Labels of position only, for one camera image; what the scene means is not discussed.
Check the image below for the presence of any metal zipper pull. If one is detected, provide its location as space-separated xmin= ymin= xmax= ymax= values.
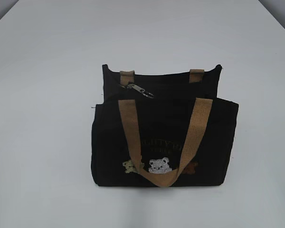
xmin=120 ymin=83 xmax=154 ymax=99

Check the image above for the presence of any black canvas tote bag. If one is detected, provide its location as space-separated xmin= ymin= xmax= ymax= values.
xmin=91 ymin=65 xmax=239 ymax=188

